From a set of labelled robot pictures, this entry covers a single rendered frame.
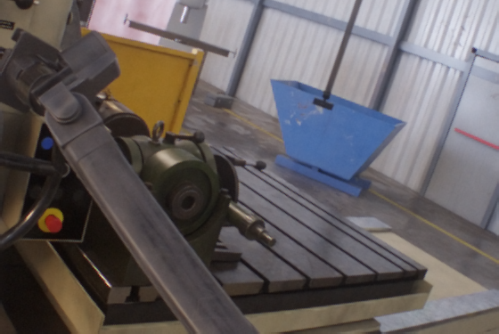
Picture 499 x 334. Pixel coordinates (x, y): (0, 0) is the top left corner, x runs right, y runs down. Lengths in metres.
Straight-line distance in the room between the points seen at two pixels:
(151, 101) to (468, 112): 5.38
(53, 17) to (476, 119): 7.73
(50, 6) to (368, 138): 6.17
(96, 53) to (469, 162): 7.98
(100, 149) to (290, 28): 10.66
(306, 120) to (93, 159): 6.68
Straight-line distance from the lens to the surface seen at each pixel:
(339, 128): 7.25
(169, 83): 4.31
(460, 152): 8.70
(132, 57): 4.11
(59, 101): 0.74
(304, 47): 10.97
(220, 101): 10.24
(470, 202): 8.57
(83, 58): 0.80
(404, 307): 2.20
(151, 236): 0.67
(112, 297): 1.40
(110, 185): 0.70
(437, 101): 9.10
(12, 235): 1.08
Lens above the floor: 1.64
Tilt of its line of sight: 11 degrees down
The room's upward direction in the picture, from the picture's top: 19 degrees clockwise
